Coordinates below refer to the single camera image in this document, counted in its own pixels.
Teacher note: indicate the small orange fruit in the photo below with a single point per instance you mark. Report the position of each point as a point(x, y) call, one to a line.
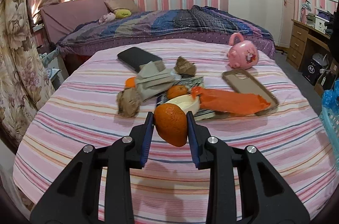
point(176, 91)

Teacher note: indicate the pink striped bed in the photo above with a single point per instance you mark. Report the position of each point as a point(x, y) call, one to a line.
point(169, 189)

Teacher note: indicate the brown pillow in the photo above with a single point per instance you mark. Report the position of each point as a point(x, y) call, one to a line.
point(130, 5)

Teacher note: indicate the pink piggy bank toy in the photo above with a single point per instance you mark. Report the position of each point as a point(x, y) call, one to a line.
point(243, 54)

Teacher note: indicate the floral curtain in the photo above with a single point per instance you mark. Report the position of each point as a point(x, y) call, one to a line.
point(25, 85)

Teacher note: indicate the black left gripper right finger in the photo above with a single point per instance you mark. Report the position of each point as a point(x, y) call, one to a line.
point(244, 187)

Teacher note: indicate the brown crumpled sock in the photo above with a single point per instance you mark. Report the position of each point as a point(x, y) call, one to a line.
point(184, 67)

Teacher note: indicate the purple blanket bed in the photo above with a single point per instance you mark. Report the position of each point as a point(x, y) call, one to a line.
point(205, 24)

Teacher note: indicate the pink plush toy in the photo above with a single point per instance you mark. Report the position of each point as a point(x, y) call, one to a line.
point(107, 18)

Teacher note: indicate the yellow plush toy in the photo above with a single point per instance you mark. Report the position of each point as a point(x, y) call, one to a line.
point(122, 13)

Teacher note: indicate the wooden desk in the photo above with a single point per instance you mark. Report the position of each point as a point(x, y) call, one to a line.
point(309, 54)

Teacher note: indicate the blue plastic trash basket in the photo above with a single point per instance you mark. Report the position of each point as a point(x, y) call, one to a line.
point(330, 118)

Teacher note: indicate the brown phone case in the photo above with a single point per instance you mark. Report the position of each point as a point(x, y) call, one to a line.
point(243, 82)

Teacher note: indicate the beige folded cloth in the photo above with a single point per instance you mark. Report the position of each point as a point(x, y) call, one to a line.
point(154, 79)

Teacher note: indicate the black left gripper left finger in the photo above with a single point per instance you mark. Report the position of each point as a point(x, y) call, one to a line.
point(73, 197)

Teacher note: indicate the black wallet case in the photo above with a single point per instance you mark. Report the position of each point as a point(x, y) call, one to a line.
point(135, 57)

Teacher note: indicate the mauve headboard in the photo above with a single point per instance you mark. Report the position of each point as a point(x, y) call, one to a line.
point(61, 19)

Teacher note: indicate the orange peel piece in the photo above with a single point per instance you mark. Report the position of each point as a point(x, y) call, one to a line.
point(171, 124)

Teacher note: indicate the black patterned magazine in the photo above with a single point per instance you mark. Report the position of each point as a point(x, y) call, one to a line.
point(189, 83)

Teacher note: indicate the orange plastic bag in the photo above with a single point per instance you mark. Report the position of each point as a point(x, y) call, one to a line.
point(229, 102)

